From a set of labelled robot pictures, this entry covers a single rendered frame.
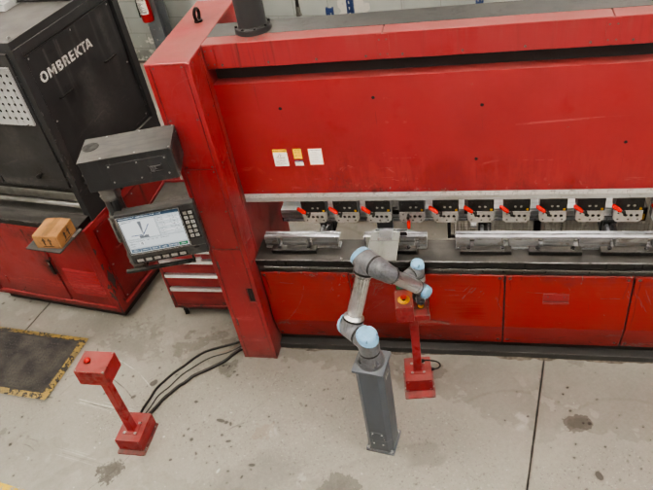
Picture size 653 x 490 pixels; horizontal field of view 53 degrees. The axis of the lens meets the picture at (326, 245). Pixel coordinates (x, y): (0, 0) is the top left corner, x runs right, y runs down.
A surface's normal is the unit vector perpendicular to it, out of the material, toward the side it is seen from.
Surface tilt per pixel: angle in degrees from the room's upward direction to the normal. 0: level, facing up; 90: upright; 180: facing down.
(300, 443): 0
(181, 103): 90
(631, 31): 90
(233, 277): 90
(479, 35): 90
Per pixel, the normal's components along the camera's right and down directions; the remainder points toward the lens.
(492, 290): -0.18, 0.66
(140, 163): 0.09, 0.64
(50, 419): -0.14, -0.76
